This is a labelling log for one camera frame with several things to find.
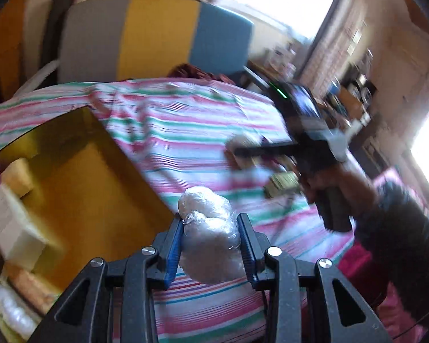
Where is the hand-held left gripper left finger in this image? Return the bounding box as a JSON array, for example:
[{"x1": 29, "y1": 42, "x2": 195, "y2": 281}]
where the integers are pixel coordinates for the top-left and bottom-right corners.
[{"x1": 27, "y1": 212, "x2": 184, "y2": 343}]

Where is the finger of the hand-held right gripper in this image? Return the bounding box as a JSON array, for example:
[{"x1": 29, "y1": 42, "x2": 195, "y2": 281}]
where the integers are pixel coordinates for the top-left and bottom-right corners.
[{"x1": 232, "y1": 142, "x2": 301, "y2": 158}]

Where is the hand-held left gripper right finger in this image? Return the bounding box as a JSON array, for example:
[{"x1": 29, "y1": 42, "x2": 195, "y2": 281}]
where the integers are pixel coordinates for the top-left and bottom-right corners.
[{"x1": 236, "y1": 212, "x2": 394, "y2": 343}]

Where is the white plastic-wrapped bundle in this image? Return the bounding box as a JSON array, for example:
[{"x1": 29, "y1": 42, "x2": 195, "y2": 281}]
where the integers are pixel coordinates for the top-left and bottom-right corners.
[{"x1": 178, "y1": 186, "x2": 247, "y2": 284}]

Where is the gold tin box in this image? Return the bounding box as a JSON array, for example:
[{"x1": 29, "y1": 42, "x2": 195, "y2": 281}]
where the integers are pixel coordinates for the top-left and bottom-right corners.
[{"x1": 0, "y1": 106, "x2": 181, "y2": 343}]

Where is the white cardboard box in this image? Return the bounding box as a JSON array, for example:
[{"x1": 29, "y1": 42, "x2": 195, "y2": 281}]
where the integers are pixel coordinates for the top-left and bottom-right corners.
[{"x1": 0, "y1": 185, "x2": 47, "y2": 270}]

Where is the small yellow sponge cake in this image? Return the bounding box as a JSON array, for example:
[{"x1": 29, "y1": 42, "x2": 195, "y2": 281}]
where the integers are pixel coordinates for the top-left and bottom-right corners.
[{"x1": 0, "y1": 157, "x2": 34, "y2": 198}]

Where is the white roll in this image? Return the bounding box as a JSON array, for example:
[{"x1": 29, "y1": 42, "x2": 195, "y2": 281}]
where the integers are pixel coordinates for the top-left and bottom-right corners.
[{"x1": 0, "y1": 282, "x2": 40, "y2": 338}]

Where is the person's right hand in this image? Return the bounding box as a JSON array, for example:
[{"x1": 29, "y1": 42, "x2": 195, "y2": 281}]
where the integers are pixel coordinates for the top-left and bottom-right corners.
[{"x1": 302, "y1": 164, "x2": 378, "y2": 222}]

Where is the cluttered shelf unit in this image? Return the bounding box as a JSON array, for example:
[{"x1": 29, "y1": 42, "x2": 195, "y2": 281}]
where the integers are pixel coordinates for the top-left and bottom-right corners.
[{"x1": 322, "y1": 50, "x2": 390, "y2": 172}]

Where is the striped tablecloth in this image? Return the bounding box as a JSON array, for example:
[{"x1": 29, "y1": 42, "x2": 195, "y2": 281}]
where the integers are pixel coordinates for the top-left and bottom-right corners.
[{"x1": 0, "y1": 79, "x2": 358, "y2": 343}]

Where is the brown patterned curtain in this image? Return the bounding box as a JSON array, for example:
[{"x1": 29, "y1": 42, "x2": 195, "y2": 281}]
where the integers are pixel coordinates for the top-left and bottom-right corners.
[{"x1": 300, "y1": 0, "x2": 380, "y2": 90}]

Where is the dark red cloth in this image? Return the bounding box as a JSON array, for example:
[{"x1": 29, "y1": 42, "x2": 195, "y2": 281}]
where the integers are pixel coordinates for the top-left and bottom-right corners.
[{"x1": 166, "y1": 63, "x2": 237, "y2": 84}]

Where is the person's red garment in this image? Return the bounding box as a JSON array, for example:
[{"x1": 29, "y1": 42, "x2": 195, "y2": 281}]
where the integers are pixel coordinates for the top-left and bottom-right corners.
[{"x1": 339, "y1": 166, "x2": 429, "y2": 333}]

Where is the bright window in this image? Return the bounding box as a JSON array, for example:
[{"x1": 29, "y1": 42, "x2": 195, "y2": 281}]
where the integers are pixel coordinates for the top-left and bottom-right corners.
[{"x1": 222, "y1": 0, "x2": 344, "y2": 43}]

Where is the grey yellow blue chair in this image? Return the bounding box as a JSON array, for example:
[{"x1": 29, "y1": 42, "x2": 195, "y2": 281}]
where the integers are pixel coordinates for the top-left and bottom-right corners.
[{"x1": 14, "y1": 0, "x2": 272, "y2": 95}]

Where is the black rolled mat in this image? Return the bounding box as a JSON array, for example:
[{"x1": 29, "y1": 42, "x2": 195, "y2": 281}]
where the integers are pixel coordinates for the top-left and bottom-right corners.
[{"x1": 39, "y1": 0, "x2": 76, "y2": 75}]

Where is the wooden wardrobe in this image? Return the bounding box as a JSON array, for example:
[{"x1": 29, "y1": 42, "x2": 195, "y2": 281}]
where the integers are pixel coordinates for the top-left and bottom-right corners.
[{"x1": 0, "y1": 0, "x2": 34, "y2": 109}]

